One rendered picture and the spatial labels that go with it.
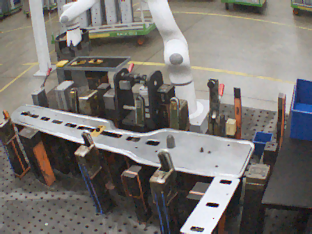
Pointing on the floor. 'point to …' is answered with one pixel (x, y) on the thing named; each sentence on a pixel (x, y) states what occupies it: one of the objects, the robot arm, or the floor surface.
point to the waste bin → (79, 77)
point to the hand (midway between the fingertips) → (76, 51)
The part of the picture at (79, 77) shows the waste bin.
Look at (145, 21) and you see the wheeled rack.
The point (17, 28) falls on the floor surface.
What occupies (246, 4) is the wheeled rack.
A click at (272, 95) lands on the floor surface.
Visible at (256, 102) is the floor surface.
